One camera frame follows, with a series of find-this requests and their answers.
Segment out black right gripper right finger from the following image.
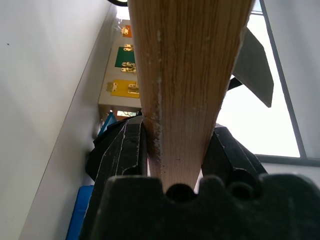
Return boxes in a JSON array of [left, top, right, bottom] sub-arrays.
[[200, 125, 269, 187]]

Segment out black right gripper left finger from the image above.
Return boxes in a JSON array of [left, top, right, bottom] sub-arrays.
[[79, 116, 149, 240]]

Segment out dark grey frame back stand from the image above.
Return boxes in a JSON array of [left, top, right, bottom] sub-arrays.
[[226, 26, 275, 108]]

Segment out wooden board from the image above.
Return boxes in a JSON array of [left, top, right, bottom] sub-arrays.
[[127, 0, 256, 193]]

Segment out black cloth bag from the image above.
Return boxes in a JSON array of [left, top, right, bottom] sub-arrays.
[[85, 119, 127, 183]]

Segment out blue triangular plastic piece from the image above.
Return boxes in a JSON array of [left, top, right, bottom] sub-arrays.
[[97, 111, 118, 137]]

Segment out white latch practice board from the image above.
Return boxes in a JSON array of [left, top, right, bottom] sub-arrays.
[[97, 18, 142, 121]]

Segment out yellow panel with brass latches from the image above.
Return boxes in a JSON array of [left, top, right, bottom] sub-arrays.
[[106, 79, 141, 99]]

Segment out blue plastic box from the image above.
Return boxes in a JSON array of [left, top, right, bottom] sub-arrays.
[[65, 185, 95, 240]]

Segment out green panel with brass latches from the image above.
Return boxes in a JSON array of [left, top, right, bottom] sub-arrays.
[[114, 43, 138, 74]]

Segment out orange panel with brass latch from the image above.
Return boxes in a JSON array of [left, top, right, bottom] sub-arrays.
[[120, 24, 133, 38]]

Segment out grey window frame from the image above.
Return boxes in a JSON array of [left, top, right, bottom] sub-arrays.
[[253, 0, 320, 168]]

